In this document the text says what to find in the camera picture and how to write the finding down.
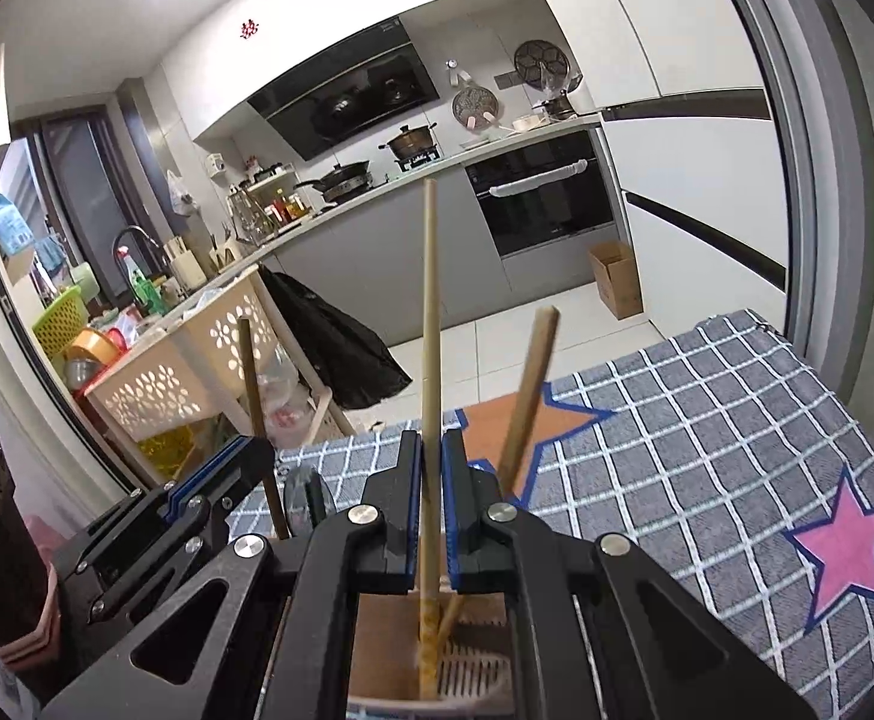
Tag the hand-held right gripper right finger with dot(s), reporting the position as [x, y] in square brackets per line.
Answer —
[450, 525]

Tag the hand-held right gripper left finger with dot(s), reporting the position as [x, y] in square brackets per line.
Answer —
[410, 555]

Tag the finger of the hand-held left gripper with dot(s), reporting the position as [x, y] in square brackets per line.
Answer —
[208, 465]
[246, 480]

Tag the beige plastic utensil holder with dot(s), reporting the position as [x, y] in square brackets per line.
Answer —
[384, 652]

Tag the beige perforated storage cart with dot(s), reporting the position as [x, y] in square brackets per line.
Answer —
[152, 390]

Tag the black bag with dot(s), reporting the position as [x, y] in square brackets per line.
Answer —
[332, 345]

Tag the orange basin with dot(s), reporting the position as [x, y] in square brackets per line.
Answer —
[92, 345]

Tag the green plastic basket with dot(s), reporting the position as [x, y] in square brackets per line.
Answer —
[62, 319]

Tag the green dish soap bottle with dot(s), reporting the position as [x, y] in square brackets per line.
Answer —
[137, 281]

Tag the white knife block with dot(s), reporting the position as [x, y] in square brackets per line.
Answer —
[186, 266]

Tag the grey checked star tablecloth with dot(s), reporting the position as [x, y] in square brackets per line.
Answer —
[669, 427]

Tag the black kitchen faucet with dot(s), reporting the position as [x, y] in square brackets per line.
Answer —
[134, 228]

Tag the blue hanging packet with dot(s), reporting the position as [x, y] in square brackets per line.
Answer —
[5, 225]

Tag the white plastic bag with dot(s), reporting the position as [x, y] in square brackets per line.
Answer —
[180, 199]

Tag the cardboard box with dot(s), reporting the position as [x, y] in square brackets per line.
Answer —
[617, 281]

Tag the black wok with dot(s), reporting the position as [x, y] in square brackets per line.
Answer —
[343, 180]

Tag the black built-in oven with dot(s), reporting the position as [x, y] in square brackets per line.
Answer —
[542, 202]

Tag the brown pot with lid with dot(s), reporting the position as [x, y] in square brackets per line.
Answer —
[411, 141]

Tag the black range hood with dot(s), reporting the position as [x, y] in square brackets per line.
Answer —
[347, 105]

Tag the round grey steamer rack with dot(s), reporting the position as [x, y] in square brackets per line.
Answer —
[473, 106]

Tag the small dark pot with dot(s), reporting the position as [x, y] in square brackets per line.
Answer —
[561, 106]

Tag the white fridge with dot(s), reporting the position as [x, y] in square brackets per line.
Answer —
[692, 165]

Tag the round dark steamer rack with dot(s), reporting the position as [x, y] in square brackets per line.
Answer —
[542, 64]

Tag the red paper wall decoration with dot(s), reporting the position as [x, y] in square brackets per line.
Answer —
[249, 30]

